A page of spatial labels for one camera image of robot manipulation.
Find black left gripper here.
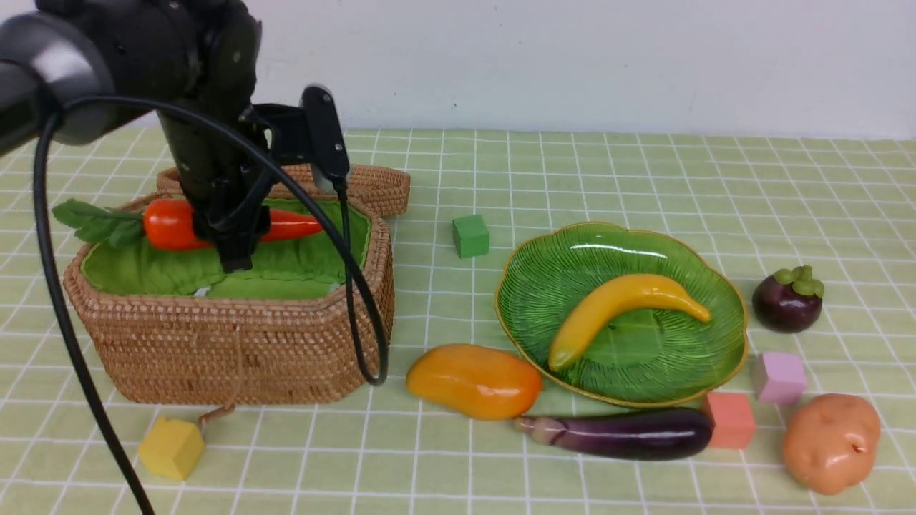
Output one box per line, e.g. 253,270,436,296
157,110,271,273

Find red toy carrot green leaves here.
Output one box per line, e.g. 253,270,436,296
52,197,323,253

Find orange-yellow toy mango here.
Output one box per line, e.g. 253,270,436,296
406,343,543,421

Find yellow toy banana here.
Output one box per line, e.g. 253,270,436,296
547,273,712,371

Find purple toy eggplant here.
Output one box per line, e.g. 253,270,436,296
513,407,713,461

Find dark purple toy mangosteen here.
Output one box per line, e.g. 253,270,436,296
751,265,824,333

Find tan toy potato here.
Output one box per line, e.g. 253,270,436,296
781,393,881,496

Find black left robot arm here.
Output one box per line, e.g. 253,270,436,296
1,1,268,273

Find woven wicker basket green lining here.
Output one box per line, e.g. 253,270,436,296
62,232,379,405

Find woven wicker basket lid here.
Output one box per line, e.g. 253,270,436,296
156,164,410,218

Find yellow foam cube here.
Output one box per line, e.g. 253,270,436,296
138,417,206,481

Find green foam cube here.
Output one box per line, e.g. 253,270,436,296
452,214,490,260

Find green leaf-shaped glass plate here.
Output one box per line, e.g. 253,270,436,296
494,222,749,408

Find pink-orange foam cube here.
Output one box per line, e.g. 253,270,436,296
701,391,756,450

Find lilac foam cube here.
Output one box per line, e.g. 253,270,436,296
751,351,808,405

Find green checkered tablecloth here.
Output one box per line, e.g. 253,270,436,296
0,127,916,515

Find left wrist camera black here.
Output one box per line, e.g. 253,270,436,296
243,84,352,193

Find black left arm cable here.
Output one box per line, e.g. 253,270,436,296
32,94,390,515

